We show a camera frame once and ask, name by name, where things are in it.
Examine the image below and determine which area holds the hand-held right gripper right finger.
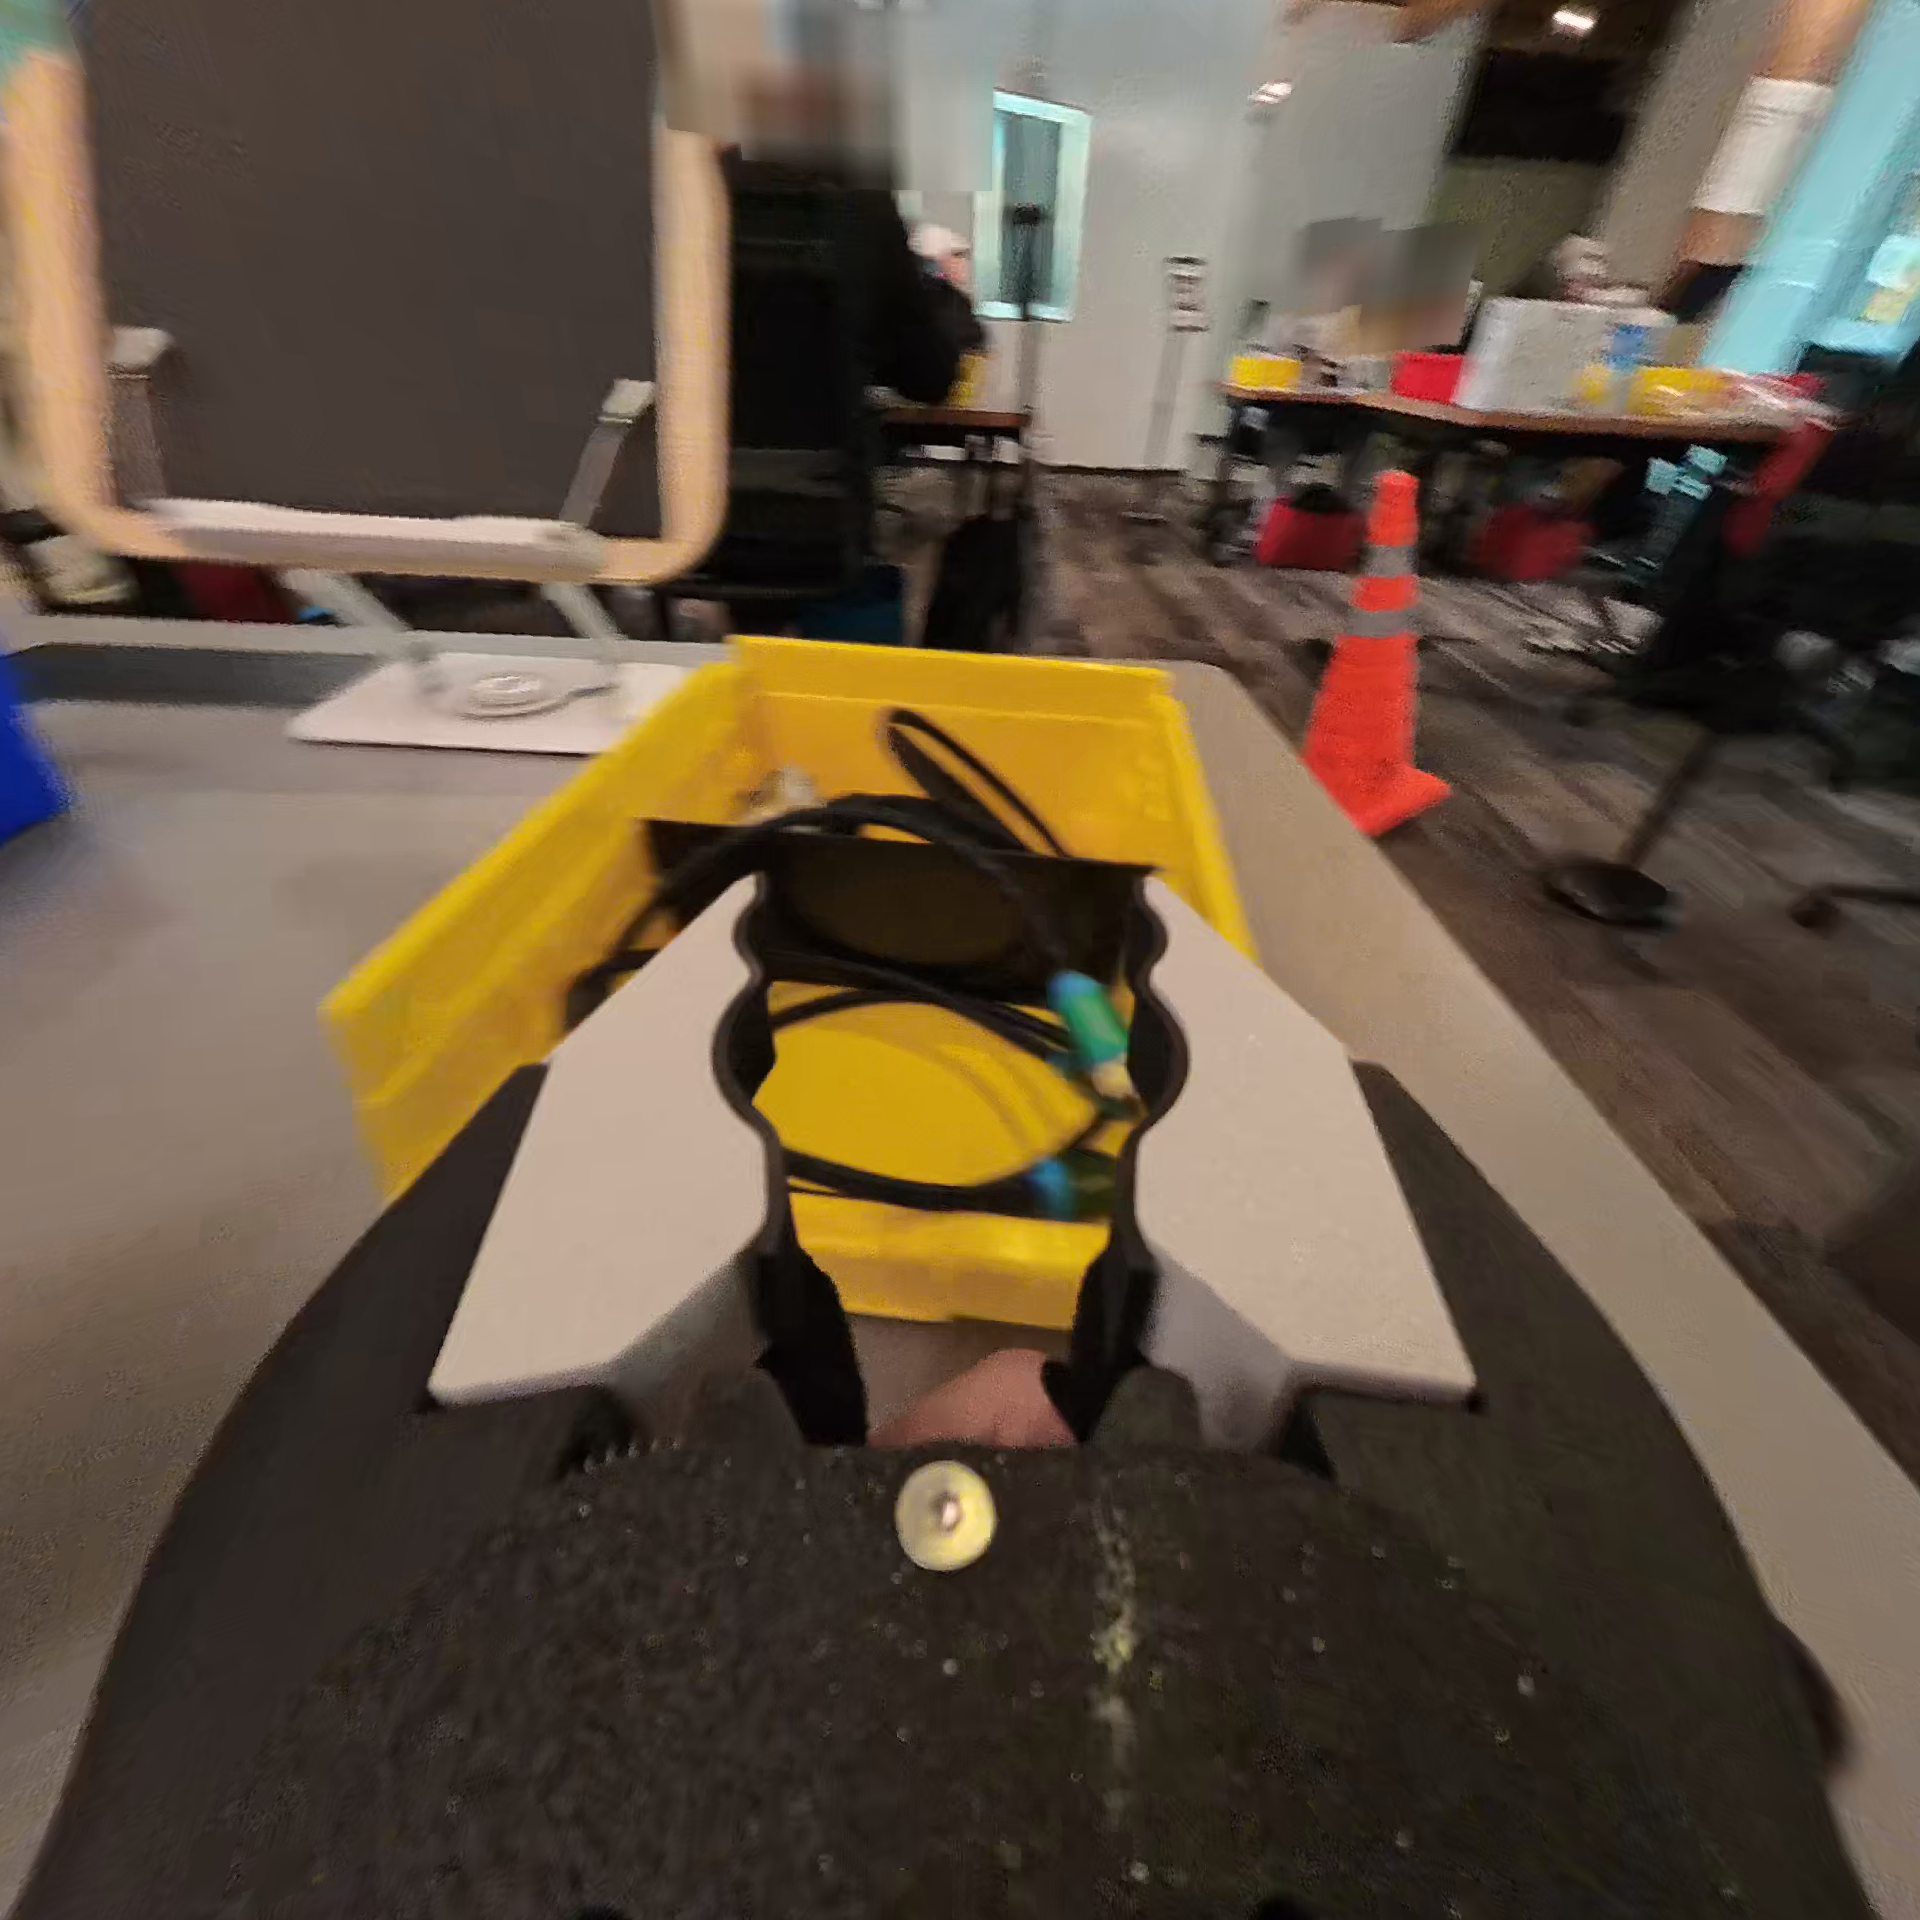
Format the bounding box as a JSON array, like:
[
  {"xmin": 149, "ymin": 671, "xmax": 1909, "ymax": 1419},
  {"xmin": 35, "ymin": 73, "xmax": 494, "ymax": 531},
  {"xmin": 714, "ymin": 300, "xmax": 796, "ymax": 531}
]
[{"xmin": 1038, "ymin": 875, "xmax": 1477, "ymax": 1448}]

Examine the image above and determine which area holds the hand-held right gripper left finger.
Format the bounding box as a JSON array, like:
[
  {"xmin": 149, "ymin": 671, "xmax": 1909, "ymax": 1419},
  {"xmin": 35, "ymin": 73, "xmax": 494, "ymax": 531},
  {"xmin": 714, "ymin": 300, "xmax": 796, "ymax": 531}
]
[{"xmin": 429, "ymin": 875, "xmax": 870, "ymax": 1448}]

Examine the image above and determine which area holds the yellow plastic bin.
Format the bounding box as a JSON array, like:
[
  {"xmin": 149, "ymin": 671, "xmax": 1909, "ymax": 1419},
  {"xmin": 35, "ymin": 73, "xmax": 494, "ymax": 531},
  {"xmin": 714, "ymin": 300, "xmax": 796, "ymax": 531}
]
[{"xmin": 318, "ymin": 637, "xmax": 1263, "ymax": 1326}]

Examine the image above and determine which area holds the black cable with green plugs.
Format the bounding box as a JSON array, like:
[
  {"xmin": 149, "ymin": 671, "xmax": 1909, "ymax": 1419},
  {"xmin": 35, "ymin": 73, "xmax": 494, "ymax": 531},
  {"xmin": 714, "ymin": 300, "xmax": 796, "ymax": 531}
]
[{"xmin": 569, "ymin": 706, "xmax": 1162, "ymax": 1217}]

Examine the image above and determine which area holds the black floor stand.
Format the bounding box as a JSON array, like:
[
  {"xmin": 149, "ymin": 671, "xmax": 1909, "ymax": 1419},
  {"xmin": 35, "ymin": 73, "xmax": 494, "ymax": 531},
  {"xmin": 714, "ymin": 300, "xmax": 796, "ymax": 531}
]
[{"xmin": 1545, "ymin": 657, "xmax": 1790, "ymax": 923}]

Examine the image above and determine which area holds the orange traffic cone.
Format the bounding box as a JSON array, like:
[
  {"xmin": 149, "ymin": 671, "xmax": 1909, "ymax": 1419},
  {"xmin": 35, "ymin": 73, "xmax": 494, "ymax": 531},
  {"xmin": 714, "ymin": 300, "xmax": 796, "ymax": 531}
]
[{"xmin": 1301, "ymin": 473, "xmax": 1456, "ymax": 836}]

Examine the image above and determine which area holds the white laptop stand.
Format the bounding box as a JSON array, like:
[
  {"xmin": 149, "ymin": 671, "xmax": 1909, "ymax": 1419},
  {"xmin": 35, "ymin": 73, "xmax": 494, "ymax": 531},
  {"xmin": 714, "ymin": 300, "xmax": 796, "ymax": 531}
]
[{"xmin": 149, "ymin": 377, "xmax": 694, "ymax": 755}]

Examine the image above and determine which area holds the black backpack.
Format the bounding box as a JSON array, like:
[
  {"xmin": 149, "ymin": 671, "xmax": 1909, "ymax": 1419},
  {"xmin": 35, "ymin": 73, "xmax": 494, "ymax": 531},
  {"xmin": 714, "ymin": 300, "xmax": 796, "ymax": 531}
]
[{"xmin": 916, "ymin": 508, "xmax": 1038, "ymax": 650}]

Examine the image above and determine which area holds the blue plastic bin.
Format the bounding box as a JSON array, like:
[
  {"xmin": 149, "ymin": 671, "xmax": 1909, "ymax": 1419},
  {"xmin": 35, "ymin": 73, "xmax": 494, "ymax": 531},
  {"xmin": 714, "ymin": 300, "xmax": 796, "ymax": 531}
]
[{"xmin": 0, "ymin": 650, "xmax": 72, "ymax": 863}]

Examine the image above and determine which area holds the black office chair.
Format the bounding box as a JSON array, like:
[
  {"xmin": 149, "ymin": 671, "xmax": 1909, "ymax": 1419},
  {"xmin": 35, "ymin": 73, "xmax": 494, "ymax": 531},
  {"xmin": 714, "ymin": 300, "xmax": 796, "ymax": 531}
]
[{"xmin": 1634, "ymin": 342, "xmax": 1920, "ymax": 796}]

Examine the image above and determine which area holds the brown background table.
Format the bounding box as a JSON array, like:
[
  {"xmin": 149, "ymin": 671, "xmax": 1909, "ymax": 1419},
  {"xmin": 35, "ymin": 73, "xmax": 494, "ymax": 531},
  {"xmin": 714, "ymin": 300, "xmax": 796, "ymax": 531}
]
[{"xmin": 1207, "ymin": 377, "xmax": 1831, "ymax": 573}]

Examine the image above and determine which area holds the white box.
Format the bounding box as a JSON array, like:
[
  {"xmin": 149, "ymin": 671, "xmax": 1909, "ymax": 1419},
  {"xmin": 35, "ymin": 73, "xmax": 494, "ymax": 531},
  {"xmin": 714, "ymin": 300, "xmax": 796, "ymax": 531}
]
[{"xmin": 1460, "ymin": 295, "xmax": 1681, "ymax": 416}]

